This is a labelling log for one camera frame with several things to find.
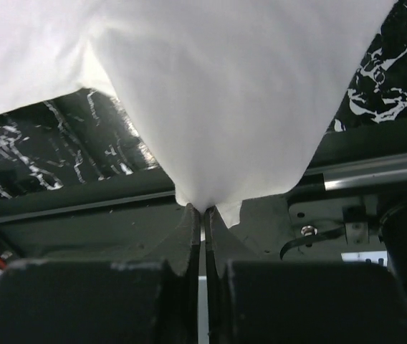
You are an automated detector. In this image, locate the white t shirt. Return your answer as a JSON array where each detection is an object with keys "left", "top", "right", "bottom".
[{"left": 0, "top": 1, "right": 393, "bottom": 226}]

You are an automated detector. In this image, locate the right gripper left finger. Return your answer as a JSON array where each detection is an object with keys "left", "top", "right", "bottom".
[{"left": 117, "top": 204, "right": 200, "bottom": 343}]

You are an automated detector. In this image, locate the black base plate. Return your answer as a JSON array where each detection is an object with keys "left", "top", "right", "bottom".
[{"left": 0, "top": 118, "right": 407, "bottom": 264}]

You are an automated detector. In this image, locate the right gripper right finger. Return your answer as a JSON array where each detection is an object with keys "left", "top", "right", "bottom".
[{"left": 203, "top": 207, "right": 259, "bottom": 343}]

